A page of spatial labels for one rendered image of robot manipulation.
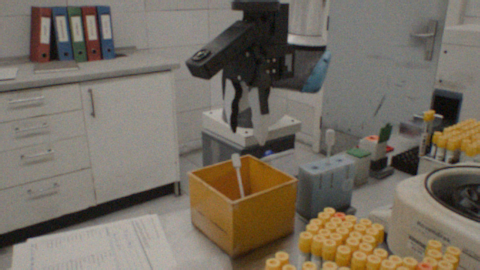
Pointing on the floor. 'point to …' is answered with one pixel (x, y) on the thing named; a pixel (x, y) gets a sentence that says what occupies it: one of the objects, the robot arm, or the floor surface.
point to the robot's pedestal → (221, 146)
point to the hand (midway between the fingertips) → (243, 133)
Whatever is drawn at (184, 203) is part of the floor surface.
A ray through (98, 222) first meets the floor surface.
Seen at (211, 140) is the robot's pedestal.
